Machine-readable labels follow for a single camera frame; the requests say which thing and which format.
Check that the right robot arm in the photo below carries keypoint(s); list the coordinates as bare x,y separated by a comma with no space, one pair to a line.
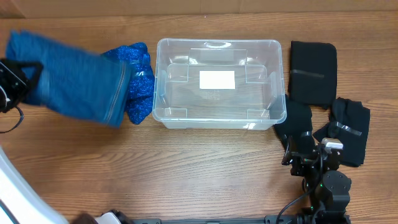
323,184

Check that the black folded garment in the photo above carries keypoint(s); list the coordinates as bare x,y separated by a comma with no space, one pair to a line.
298,125
349,123
313,73

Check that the blue denim jeans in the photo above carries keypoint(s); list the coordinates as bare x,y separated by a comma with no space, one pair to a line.
73,82

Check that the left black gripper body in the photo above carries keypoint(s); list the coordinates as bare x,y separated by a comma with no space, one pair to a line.
12,88

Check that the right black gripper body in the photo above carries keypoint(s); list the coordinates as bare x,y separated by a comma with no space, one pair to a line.
306,155

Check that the clear plastic storage bin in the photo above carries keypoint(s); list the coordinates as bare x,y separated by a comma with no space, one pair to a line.
257,102

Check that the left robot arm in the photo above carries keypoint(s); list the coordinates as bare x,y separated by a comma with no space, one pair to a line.
19,202

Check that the white label in bin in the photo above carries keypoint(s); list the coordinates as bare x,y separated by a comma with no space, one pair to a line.
217,80

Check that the black folded garment right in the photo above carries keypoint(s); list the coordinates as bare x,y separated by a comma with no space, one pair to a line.
349,123

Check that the black folded garment top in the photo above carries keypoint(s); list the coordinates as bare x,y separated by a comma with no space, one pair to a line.
313,73

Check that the black folded garment middle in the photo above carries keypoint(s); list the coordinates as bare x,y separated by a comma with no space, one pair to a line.
298,125

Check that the blue sequin garment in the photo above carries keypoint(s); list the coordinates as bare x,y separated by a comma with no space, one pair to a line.
140,91

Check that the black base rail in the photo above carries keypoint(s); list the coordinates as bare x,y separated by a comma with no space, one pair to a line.
269,219

